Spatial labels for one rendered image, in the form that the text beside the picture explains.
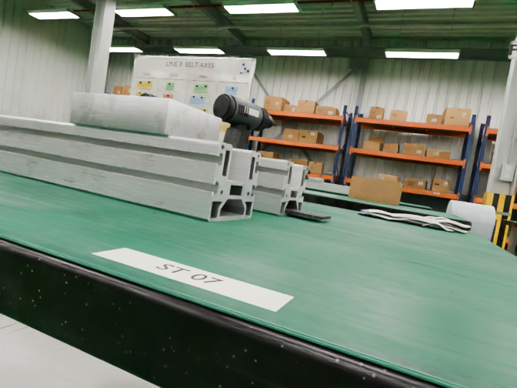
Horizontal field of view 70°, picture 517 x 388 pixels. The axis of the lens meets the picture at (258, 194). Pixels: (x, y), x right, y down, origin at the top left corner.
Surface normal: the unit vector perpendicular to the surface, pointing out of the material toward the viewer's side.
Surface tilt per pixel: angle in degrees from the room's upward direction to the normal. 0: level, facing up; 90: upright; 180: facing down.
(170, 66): 90
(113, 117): 90
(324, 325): 0
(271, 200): 90
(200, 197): 90
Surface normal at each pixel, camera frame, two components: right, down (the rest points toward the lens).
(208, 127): 0.88, 0.17
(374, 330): 0.16, -0.99
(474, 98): -0.39, -0.01
